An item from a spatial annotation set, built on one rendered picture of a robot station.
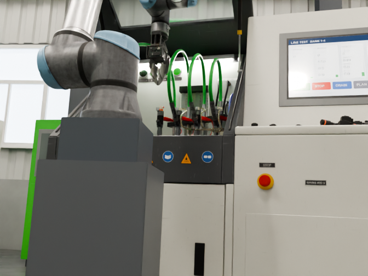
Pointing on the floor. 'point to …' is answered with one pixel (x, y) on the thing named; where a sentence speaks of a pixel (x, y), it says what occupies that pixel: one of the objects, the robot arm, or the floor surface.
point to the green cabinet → (37, 153)
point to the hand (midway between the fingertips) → (158, 82)
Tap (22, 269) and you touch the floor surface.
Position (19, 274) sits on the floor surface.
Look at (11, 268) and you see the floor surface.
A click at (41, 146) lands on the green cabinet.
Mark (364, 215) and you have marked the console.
